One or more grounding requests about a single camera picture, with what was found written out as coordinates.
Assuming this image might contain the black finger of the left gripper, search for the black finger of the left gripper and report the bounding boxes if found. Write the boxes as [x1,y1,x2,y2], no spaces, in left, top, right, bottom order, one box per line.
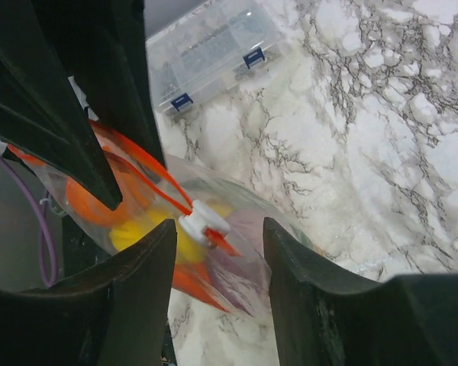
[0,1,122,209]
[34,0,165,163]

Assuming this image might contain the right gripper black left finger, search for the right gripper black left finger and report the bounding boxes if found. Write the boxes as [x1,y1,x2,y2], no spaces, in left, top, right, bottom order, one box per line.
[0,219,176,365]

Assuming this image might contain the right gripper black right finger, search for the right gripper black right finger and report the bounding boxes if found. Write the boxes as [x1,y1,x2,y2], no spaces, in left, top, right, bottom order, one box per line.
[263,218,458,365]

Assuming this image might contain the yellow toy mango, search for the yellow toy mango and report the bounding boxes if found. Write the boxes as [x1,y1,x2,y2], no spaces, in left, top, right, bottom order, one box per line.
[108,204,234,268]

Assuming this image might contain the orange toy fruit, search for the orange toy fruit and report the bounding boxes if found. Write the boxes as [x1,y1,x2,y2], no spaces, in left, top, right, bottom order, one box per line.
[65,131,157,229]

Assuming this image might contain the clear zip bag orange zipper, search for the clear zip bag orange zipper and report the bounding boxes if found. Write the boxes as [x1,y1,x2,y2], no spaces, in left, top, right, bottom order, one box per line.
[12,122,311,317]

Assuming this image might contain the clear plastic box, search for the clear plastic box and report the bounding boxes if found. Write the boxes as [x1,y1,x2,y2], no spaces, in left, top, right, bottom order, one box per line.
[147,1,280,116]

